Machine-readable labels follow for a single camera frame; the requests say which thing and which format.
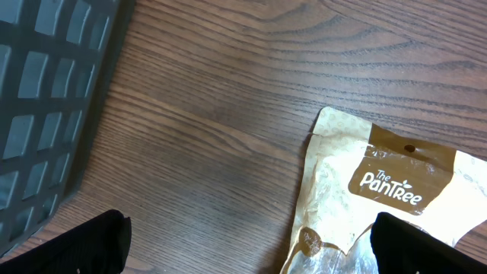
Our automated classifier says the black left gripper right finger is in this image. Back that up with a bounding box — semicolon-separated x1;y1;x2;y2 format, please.
370;212;486;274

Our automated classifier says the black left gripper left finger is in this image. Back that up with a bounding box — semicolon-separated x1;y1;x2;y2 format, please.
1;209;132;274

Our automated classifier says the brown snack bag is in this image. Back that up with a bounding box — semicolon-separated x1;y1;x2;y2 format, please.
282;107;486;273

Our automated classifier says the dark grey plastic basket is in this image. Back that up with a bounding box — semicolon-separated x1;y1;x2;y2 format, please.
1;0;135;254

